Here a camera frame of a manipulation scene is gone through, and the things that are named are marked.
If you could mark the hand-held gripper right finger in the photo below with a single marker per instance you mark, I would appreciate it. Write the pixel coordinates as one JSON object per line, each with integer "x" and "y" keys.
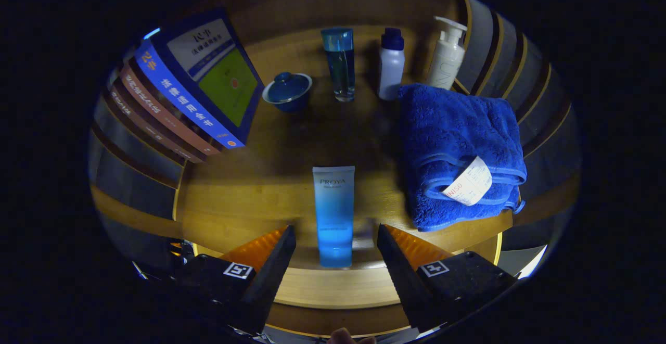
{"x": 406, "y": 281}

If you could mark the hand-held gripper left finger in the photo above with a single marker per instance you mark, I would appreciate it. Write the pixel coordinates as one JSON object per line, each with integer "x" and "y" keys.
{"x": 268, "y": 276}

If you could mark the blue cosmetic tube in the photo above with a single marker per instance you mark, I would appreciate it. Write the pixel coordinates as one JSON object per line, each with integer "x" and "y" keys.
{"x": 334, "y": 214}

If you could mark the wooden countertop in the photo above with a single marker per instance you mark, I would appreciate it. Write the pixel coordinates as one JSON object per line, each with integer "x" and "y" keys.
{"x": 281, "y": 188}

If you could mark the wooden cabinet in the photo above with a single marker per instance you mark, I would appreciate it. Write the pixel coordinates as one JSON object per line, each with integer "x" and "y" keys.
{"x": 338, "y": 0}

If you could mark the white panel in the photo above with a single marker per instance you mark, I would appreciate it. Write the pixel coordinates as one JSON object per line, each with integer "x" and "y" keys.
{"x": 532, "y": 262}

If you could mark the blue folded towel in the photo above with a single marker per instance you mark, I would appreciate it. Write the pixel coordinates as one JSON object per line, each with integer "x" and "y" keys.
{"x": 452, "y": 130}

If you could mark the dark brown book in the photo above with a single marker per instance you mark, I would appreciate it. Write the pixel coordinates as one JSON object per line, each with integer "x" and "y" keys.
{"x": 151, "y": 138}

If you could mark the blue lidded teacup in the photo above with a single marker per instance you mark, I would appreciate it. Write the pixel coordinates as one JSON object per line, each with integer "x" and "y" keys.
{"x": 286, "y": 91}

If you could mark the reddish brown book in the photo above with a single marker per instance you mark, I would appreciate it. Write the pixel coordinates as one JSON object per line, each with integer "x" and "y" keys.
{"x": 166, "y": 120}

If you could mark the white bottle with blue cap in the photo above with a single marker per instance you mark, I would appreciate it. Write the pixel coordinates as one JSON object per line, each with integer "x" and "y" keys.
{"x": 391, "y": 68}

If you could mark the blue book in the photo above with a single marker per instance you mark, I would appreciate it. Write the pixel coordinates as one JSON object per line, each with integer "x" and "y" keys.
{"x": 208, "y": 68}

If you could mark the clear blue bottle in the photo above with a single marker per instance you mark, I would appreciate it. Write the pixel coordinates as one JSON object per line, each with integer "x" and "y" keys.
{"x": 339, "y": 68}

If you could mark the white pump bottle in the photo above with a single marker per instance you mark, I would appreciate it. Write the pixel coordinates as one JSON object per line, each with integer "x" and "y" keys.
{"x": 446, "y": 63}

